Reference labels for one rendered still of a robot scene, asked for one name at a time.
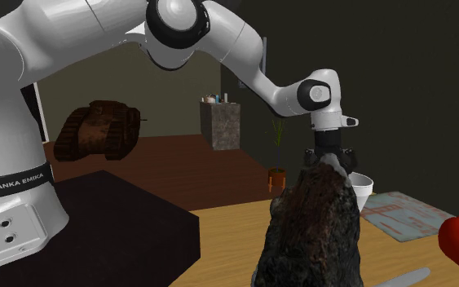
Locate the pale blue red book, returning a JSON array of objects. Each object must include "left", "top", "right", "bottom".
[{"left": 360, "top": 191, "right": 456, "bottom": 243}]

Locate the brown toy tank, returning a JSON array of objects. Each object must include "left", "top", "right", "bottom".
[{"left": 53, "top": 99, "right": 148, "bottom": 163}]

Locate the black robot stand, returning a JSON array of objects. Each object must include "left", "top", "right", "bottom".
[{"left": 0, "top": 170, "right": 201, "bottom": 287}]

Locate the potted green plant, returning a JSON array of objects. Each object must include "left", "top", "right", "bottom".
[{"left": 266, "top": 118, "right": 288, "bottom": 193}]

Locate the dark furry animal figure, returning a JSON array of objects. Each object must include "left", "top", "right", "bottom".
[{"left": 250, "top": 152, "right": 364, "bottom": 287}]

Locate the white cup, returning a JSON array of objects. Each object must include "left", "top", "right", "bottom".
[{"left": 348, "top": 171, "right": 374, "bottom": 214}]

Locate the grey stone cabinet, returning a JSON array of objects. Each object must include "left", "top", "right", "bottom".
[{"left": 199, "top": 92, "right": 241, "bottom": 152}]

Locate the grey knife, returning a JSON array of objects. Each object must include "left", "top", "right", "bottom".
[{"left": 372, "top": 267, "right": 431, "bottom": 287}]

